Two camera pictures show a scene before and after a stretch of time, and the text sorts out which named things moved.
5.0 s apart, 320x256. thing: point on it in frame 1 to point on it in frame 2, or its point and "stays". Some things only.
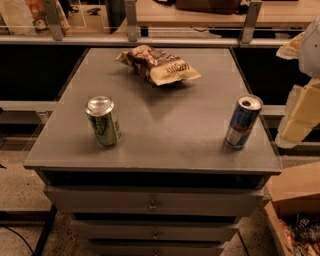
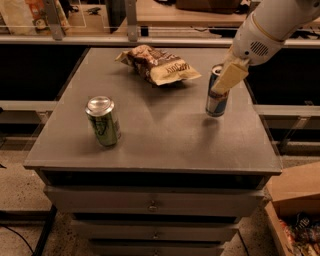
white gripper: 311,50 to 252,45
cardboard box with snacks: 293,212 stays
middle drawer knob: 155,235 stays
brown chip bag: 157,66 stays
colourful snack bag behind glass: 39,17 stays
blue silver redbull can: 243,120 to 216,103
